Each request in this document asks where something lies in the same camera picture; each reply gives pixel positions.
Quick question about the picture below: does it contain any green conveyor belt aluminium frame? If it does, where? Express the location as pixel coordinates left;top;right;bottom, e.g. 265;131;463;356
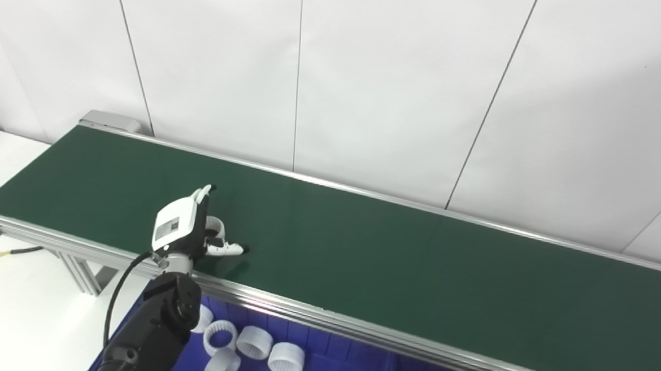
0;120;661;371

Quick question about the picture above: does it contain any white toothed ring part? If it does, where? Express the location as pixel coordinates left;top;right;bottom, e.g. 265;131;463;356
192;304;216;335
202;318;240;358
235;325;275;362
267;341;306;371
204;216;228;244
203;346;242;371

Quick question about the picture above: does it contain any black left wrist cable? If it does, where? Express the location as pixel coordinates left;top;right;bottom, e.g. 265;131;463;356
102;248;162;351

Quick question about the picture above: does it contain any blue bin with white parts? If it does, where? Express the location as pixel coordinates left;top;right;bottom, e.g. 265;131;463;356
83;289;399;371

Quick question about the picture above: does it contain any aluminium conveyor leg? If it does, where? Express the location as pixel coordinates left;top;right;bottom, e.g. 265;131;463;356
53;249;119;298

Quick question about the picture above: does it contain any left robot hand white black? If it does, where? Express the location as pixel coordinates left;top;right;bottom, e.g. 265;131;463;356
150;181;254;264

